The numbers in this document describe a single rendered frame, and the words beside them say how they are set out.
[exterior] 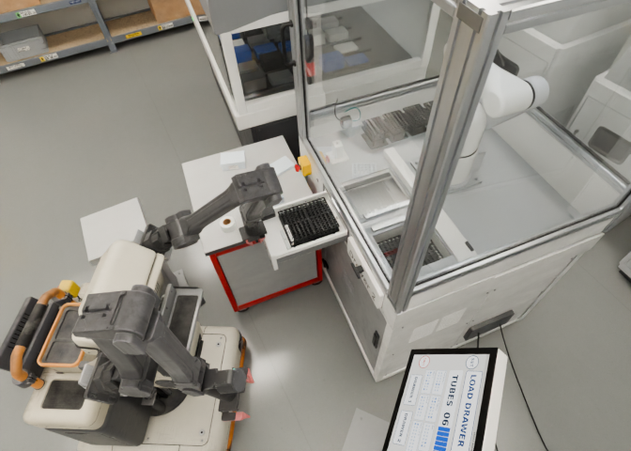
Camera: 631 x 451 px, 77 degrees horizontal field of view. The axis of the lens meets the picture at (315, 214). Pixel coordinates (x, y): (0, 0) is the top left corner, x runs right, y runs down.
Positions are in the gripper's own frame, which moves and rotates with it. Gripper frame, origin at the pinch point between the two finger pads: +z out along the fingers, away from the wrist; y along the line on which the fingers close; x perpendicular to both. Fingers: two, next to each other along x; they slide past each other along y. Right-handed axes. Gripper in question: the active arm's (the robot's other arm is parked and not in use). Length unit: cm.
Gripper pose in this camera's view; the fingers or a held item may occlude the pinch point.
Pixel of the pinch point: (255, 242)
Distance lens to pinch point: 169.2
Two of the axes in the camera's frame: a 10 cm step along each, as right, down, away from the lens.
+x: -3.7, -7.4, 5.7
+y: 9.3, -3.1, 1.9
